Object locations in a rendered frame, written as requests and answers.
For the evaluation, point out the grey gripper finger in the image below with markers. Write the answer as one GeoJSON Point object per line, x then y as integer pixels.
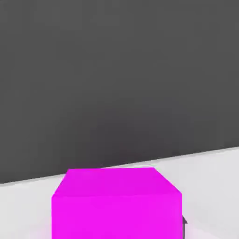
{"type": "Point", "coordinates": [184, 226]}

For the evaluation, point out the small magenta cube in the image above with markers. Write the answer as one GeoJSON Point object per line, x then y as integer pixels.
{"type": "Point", "coordinates": [116, 209]}

